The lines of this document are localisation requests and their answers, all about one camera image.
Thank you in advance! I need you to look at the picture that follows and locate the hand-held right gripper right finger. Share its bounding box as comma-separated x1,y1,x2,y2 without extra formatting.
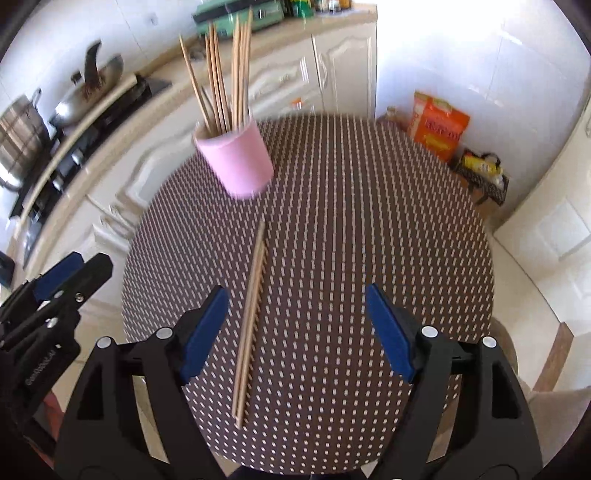
365,283,543,480

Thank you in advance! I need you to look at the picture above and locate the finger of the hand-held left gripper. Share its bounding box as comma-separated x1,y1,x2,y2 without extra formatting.
0,251,86,324
0,254,114,352

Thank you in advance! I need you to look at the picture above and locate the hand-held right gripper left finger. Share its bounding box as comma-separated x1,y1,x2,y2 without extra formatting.
54,285,230,480

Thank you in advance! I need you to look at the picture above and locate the long wooden chopstick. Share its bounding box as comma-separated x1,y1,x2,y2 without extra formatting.
241,251,270,420
236,240,269,427
232,220,267,404

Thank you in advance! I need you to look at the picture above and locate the pink cup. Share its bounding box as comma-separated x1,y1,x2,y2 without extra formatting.
193,115,277,200

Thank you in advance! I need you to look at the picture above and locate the bunch of wooden chopsticks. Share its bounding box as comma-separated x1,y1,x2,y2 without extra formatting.
179,7,254,137

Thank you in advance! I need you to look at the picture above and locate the brown polka dot tablecloth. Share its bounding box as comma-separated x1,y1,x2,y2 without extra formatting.
121,114,496,476

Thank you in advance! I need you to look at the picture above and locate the stainless steel steamer pot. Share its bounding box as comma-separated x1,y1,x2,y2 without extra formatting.
0,90,51,190

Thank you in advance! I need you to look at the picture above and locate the steel wok with lid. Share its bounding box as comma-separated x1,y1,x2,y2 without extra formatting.
48,41,125,130

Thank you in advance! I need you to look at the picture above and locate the black patterned bag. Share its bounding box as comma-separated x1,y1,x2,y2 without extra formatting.
450,148,509,206

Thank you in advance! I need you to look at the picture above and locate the beige cushion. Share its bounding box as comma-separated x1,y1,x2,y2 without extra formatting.
517,376,591,467

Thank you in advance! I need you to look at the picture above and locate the yellow packet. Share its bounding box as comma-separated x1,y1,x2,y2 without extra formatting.
462,154,502,178

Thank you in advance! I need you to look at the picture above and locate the black glass gas stove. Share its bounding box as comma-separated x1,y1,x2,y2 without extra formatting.
9,76,172,268

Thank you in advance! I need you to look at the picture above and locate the white door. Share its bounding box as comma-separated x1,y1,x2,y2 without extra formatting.
489,92,591,324

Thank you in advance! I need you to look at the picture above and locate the orange rice bag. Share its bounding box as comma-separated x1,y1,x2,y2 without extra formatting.
406,91,471,162

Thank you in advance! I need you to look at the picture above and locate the green electric cooker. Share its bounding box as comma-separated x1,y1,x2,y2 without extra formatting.
191,0,284,37

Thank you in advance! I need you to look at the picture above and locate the beige kitchen countertop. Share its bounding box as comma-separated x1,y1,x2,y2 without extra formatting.
9,7,377,259

